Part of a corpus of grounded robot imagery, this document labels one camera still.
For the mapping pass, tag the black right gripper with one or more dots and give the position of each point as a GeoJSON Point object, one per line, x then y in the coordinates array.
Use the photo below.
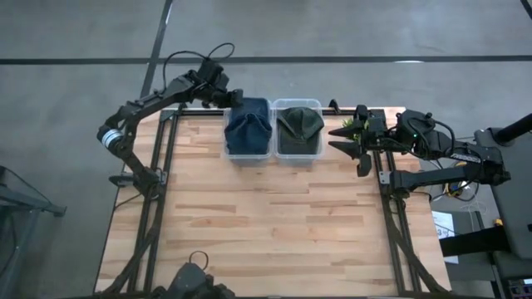
{"type": "Point", "coordinates": [378, 142]}

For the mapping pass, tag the black flat bar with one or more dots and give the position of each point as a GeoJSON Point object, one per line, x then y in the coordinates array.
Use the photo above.
{"type": "Point", "coordinates": [474, 242]}

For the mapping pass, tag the dark green baseball cap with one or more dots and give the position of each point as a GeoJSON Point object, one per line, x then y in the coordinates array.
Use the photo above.
{"type": "Point", "coordinates": [299, 137]}

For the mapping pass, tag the dark blue denim jeans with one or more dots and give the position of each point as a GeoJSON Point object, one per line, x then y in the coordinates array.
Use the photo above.
{"type": "Point", "coordinates": [249, 135]}

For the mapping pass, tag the green plant in white pot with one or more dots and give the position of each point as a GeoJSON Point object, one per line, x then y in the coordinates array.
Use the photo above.
{"type": "Point", "coordinates": [347, 123]}

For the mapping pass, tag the clear plastic bin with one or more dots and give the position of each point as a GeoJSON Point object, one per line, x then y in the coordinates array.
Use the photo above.
{"type": "Point", "coordinates": [226, 158]}
{"type": "Point", "coordinates": [320, 157]}

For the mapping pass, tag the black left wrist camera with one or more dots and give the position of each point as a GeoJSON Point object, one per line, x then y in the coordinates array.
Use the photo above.
{"type": "Point", "coordinates": [213, 72]}

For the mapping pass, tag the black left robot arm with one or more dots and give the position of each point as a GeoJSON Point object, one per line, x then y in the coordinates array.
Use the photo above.
{"type": "Point", "coordinates": [145, 101]}

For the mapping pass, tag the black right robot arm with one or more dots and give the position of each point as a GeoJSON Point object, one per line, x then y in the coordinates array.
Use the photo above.
{"type": "Point", "coordinates": [436, 176]}

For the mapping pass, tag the black aluminium table frame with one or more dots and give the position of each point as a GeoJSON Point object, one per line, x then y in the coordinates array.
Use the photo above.
{"type": "Point", "coordinates": [199, 112]}

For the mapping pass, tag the black pole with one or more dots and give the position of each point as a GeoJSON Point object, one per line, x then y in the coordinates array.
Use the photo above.
{"type": "Point", "coordinates": [515, 128]}

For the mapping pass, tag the white paper sheet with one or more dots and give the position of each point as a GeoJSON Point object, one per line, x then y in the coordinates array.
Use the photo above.
{"type": "Point", "coordinates": [442, 220]}

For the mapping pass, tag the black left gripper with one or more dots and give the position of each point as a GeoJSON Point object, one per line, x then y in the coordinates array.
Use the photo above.
{"type": "Point", "coordinates": [208, 97]}

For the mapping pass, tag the silver mounting bracket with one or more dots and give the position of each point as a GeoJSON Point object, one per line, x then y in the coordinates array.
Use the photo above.
{"type": "Point", "coordinates": [384, 177]}

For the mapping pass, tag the small yellow connector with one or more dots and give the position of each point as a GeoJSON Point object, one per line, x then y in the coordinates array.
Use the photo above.
{"type": "Point", "coordinates": [498, 223]}

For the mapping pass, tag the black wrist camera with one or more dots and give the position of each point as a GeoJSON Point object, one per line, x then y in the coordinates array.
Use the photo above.
{"type": "Point", "coordinates": [213, 72]}
{"type": "Point", "coordinates": [377, 124]}

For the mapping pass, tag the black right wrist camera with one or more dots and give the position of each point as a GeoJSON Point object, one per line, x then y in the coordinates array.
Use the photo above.
{"type": "Point", "coordinates": [377, 124]}

